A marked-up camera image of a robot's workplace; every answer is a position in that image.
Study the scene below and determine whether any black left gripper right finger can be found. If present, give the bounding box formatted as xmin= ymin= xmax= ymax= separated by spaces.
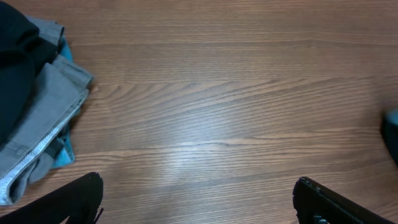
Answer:
xmin=293 ymin=177 xmax=392 ymax=224

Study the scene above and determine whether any black folded garment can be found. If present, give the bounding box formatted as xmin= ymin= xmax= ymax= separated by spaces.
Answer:
xmin=1 ymin=1 xmax=58 ymax=142

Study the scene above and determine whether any light blue printed t-shirt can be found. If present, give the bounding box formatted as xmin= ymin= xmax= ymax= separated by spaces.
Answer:
xmin=380 ymin=109 xmax=398 ymax=164

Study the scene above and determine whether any teal folded garment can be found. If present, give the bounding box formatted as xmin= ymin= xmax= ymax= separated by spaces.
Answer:
xmin=52 ymin=37 xmax=75 ymax=169

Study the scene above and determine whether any grey folded garment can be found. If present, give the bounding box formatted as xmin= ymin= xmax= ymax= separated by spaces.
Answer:
xmin=0 ymin=15 xmax=94 ymax=206

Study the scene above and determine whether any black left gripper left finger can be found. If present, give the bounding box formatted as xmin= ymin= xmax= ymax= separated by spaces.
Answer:
xmin=1 ymin=172 xmax=103 ymax=224

